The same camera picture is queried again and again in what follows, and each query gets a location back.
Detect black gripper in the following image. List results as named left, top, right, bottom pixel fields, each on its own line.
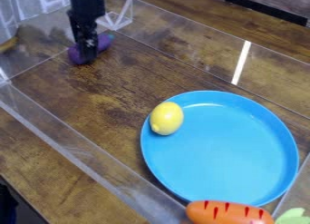
left=69, top=0, right=106, bottom=63

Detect purple toy eggplant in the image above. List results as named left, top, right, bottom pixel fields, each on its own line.
left=69, top=34, right=114, bottom=65

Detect white patterned curtain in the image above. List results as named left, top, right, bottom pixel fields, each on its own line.
left=0, top=0, right=70, bottom=44

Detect yellow toy lemon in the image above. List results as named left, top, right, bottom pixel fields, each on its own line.
left=150, top=102, right=185, bottom=135

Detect black bar in background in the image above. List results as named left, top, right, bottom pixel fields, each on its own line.
left=225, top=0, right=308, bottom=26

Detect blue round plate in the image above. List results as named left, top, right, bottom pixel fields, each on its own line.
left=141, top=91, right=300, bottom=206

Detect orange toy carrot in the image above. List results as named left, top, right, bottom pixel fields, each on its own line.
left=186, top=200, right=276, bottom=224

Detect green carrot leaves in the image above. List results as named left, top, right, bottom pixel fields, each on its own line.
left=276, top=208, right=310, bottom=224

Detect clear acrylic enclosure wall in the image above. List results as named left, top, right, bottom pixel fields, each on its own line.
left=0, top=0, right=310, bottom=224

